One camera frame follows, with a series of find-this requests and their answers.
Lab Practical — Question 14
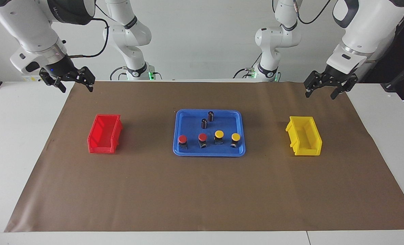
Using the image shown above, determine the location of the yellow plastic bin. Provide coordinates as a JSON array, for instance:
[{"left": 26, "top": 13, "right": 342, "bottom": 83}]
[{"left": 285, "top": 116, "right": 323, "bottom": 156}]

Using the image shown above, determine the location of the blue plastic tray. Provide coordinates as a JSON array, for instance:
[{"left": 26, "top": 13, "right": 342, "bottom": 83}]
[{"left": 173, "top": 109, "right": 246, "bottom": 157}]

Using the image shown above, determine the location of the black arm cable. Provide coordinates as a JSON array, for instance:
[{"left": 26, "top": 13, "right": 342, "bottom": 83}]
[
  {"left": 68, "top": 3, "right": 110, "bottom": 58},
  {"left": 273, "top": 0, "right": 332, "bottom": 25}
]

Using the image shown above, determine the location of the brown paper mat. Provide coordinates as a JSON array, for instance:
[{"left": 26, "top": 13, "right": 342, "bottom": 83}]
[{"left": 4, "top": 81, "right": 404, "bottom": 233}]

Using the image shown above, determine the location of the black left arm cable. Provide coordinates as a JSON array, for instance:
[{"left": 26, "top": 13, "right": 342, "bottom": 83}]
[{"left": 273, "top": 0, "right": 332, "bottom": 25}]

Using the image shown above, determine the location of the black left base cable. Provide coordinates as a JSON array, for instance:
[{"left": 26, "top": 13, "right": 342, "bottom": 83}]
[{"left": 233, "top": 53, "right": 263, "bottom": 79}]

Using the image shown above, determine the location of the red plastic bin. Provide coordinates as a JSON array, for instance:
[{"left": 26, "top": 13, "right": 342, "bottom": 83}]
[{"left": 87, "top": 114, "right": 123, "bottom": 154}]

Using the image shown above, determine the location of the black base cable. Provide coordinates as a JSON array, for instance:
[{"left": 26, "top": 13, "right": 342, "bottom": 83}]
[
  {"left": 233, "top": 53, "right": 263, "bottom": 79},
  {"left": 110, "top": 66, "right": 128, "bottom": 81}
]

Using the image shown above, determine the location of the black right base cable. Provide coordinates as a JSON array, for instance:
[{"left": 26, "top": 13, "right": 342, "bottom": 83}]
[{"left": 110, "top": 66, "right": 128, "bottom": 81}]

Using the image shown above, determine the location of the black stand pole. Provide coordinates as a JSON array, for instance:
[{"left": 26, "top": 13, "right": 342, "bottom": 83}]
[{"left": 381, "top": 56, "right": 404, "bottom": 92}]

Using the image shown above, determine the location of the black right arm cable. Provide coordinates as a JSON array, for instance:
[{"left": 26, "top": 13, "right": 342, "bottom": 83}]
[{"left": 68, "top": 3, "right": 110, "bottom": 58}]

